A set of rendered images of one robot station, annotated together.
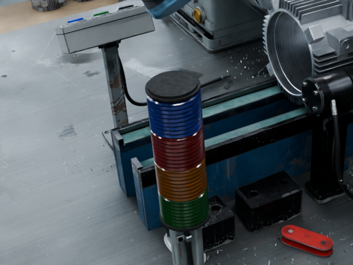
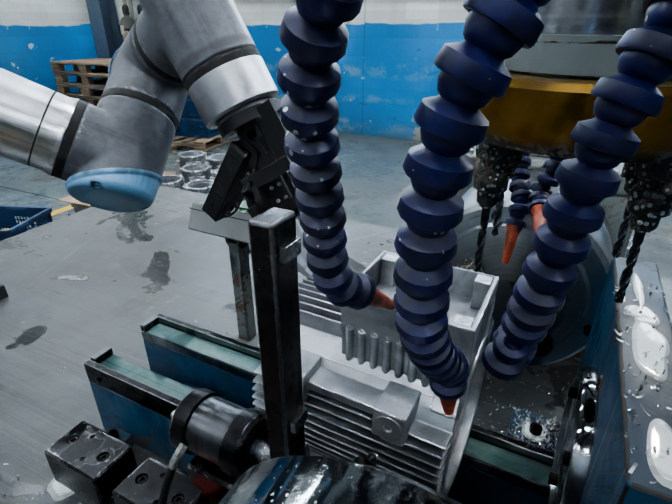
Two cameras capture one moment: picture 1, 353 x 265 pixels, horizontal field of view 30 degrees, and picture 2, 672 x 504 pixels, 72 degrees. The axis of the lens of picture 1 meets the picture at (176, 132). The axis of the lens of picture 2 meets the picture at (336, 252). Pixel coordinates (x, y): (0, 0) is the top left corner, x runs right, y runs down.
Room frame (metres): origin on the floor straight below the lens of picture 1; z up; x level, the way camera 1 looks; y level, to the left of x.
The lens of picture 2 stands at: (0.76, -0.56, 1.36)
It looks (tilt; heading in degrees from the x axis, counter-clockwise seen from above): 27 degrees down; 49
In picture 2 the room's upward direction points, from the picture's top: straight up
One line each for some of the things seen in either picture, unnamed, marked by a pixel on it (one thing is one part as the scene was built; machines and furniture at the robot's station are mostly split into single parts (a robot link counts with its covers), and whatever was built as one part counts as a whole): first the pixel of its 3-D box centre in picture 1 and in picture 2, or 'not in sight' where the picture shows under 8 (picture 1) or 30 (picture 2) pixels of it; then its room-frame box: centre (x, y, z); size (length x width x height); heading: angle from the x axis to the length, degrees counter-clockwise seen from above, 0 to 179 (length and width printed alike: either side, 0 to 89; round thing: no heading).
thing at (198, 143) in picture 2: not in sight; (176, 110); (3.17, 5.18, 0.39); 1.20 x 0.80 x 0.79; 121
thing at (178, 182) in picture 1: (180, 171); not in sight; (0.61, 0.00, 1.10); 0.06 x 0.06 x 0.04
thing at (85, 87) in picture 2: not in sight; (112, 94); (2.92, 6.78, 0.45); 1.26 x 0.86 x 0.89; 113
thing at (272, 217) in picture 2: not in sight; (280, 366); (0.91, -0.32, 1.12); 0.04 x 0.03 x 0.26; 111
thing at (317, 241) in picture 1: (306, 241); not in sight; (0.76, -0.19, 0.81); 0.09 x 0.03 x 0.02; 55
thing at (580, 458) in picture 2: not in sight; (569, 443); (1.12, -0.48, 1.01); 0.15 x 0.02 x 0.15; 21
